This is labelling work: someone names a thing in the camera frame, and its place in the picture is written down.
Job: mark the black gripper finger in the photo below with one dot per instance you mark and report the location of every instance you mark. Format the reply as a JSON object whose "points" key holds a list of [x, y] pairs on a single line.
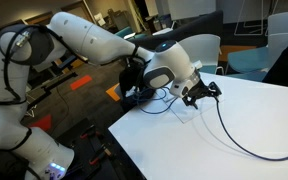
{"points": [[190, 102], [215, 90]]}

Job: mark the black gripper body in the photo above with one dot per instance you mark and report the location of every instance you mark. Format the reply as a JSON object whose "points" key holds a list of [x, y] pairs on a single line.
{"points": [[197, 90]]}

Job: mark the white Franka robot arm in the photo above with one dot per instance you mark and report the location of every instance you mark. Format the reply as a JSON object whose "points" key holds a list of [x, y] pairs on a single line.
{"points": [[84, 40]]}

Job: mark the white chair teal seat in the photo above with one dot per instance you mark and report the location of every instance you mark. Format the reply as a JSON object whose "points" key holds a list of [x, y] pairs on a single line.
{"points": [[247, 60], [200, 50], [280, 50]]}

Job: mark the dark grey sofa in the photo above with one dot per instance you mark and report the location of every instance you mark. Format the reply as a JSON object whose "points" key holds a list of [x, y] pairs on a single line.
{"points": [[204, 25]]}

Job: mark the white board panel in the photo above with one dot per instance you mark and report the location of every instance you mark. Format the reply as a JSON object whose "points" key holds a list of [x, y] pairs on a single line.
{"points": [[190, 8]]}

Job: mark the teal armchair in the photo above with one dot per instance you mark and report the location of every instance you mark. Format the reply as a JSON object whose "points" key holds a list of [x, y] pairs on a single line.
{"points": [[125, 31]]}

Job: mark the black metal stand bar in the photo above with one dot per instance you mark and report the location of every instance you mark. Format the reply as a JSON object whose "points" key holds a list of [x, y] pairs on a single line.
{"points": [[60, 80]]}

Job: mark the white metal stand frame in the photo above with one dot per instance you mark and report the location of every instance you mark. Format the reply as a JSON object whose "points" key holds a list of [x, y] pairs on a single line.
{"points": [[247, 34]]}

